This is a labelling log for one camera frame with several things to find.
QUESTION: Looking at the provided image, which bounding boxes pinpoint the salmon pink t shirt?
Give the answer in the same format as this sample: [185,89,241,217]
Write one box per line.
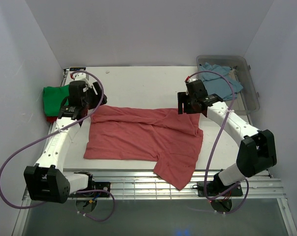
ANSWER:
[84,105,203,190]

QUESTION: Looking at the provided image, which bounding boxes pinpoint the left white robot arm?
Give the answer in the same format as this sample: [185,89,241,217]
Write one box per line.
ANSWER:
[24,80,107,203]

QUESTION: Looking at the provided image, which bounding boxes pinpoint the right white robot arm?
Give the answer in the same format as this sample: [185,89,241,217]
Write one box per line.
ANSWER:
[178,79,277,196]

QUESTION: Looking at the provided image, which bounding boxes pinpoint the folded green t shirt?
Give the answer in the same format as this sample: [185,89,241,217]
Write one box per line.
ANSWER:
[43,85,69,117]

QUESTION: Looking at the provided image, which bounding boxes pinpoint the blue t shirt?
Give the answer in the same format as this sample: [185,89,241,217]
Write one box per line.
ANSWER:
[198,62,243,101]

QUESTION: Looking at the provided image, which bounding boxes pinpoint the blue label sticker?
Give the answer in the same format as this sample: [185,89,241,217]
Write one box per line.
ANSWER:
[69,67,86,72]

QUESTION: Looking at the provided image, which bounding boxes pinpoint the folded red t shirt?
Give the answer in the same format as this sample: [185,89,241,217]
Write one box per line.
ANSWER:
[46,117,58,123]

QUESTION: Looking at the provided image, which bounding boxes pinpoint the clear plastic bin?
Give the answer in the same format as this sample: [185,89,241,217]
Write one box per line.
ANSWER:
[196,55,260,116]

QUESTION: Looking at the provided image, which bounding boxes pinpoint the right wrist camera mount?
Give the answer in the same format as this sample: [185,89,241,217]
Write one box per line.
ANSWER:
[185,77,198,95]

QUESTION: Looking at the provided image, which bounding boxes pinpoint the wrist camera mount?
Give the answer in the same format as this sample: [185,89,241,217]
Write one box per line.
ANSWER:
[185,77,198,95]
[70,71,92,88]

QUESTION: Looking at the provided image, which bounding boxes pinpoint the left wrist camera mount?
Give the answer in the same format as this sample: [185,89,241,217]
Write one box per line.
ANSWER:
[70,71,92,88]

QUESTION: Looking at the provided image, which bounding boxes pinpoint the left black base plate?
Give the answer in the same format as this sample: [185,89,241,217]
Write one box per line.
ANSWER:
[90,181,111,198]

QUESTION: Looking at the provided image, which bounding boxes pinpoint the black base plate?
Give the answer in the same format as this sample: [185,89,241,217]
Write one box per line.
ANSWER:
[192,181,243,197]
[90,181,111,198]

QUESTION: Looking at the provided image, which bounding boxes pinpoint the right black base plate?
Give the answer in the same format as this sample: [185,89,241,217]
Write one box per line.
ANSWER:
[192,181,243,197]

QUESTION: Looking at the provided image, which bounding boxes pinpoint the aluminium table frame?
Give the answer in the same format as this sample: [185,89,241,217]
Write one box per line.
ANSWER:
[13,66,297,236]

